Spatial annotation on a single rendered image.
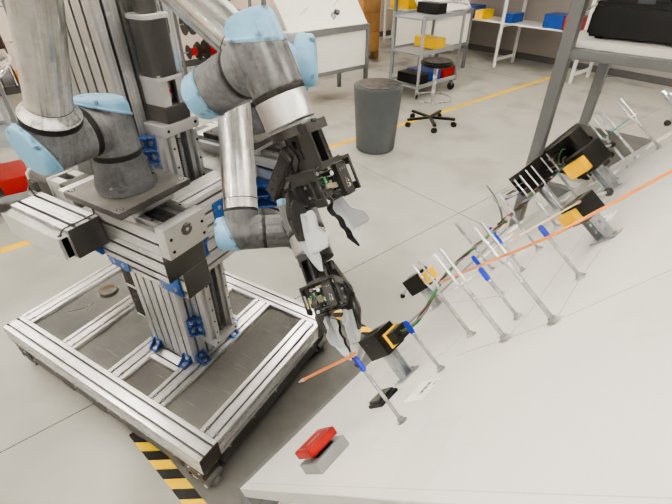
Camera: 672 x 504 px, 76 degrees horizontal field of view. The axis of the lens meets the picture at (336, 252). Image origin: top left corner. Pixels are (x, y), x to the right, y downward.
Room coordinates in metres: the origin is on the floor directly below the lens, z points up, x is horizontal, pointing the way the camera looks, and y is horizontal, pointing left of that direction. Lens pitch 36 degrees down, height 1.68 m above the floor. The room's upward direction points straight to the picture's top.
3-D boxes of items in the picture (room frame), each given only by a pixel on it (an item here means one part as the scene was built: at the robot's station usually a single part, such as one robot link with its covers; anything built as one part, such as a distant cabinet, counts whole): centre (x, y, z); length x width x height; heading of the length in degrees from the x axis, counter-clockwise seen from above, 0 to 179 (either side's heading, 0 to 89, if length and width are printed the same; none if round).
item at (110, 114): (1.01, 0.55, 1.33); 0.13 x 0.12 x 0.14; 152
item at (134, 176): (1.02, 0.55, 1.21); 0.15 x 0.15 x 0.10
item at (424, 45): (6.18, -1.24, 0.54); 0.99 x 0.50 x 1.08; 132
